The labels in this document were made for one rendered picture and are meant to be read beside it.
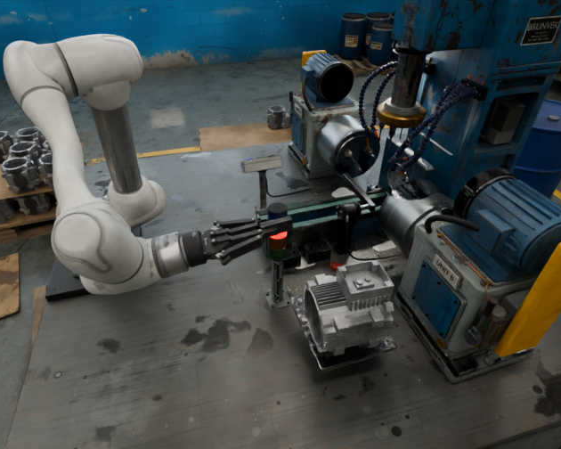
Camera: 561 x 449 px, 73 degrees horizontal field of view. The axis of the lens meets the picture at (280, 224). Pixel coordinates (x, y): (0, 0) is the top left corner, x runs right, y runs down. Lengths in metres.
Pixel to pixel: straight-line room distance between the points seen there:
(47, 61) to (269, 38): 6.07
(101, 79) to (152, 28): 5.69
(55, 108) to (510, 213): 1.11
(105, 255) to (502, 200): 0.91
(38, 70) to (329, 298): 0.90
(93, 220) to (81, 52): 0.58
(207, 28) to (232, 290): 5.74
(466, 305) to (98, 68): 1.14
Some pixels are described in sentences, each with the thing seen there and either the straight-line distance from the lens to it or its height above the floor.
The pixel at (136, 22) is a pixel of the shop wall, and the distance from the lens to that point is 6.81.
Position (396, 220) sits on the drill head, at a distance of 1.36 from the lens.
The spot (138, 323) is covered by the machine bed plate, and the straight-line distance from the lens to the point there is 1.44.
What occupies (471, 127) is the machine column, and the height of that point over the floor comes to 1.31.
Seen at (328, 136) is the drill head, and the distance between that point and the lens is 1.81.
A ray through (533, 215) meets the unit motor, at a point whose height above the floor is 1.35.
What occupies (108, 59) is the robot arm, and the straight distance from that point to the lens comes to 1.14.
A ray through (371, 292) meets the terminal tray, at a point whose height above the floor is 1.13.
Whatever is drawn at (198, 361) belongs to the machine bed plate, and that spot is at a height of 0.80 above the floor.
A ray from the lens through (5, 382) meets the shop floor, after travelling 2.58.
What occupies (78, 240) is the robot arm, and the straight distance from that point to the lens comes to 0.65.
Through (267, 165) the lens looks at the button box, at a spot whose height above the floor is 1.05.
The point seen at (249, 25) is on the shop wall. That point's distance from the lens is 6.93.
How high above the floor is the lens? 1.89
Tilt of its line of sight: 39 degrees down
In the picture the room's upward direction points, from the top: straight up
